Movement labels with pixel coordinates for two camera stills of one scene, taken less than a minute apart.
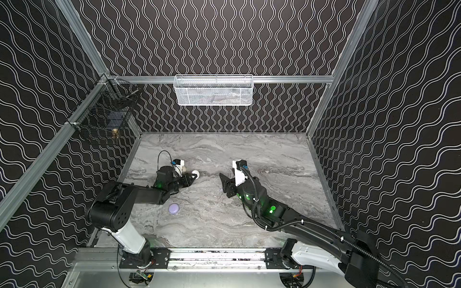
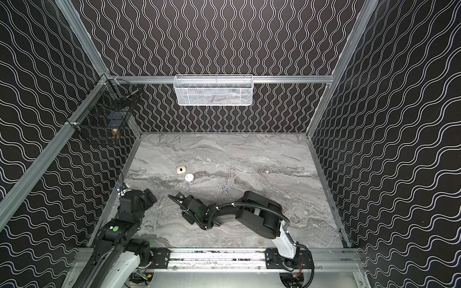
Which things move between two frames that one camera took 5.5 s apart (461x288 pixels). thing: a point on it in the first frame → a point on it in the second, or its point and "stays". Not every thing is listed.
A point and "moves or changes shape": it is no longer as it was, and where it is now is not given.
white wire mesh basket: [213, 90] stays
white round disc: [195, 171] moves or changes shape
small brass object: [115, 133] stays
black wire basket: [107, 109] stays
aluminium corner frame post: [96, 59] stays
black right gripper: [231, 185] → [189, 206]
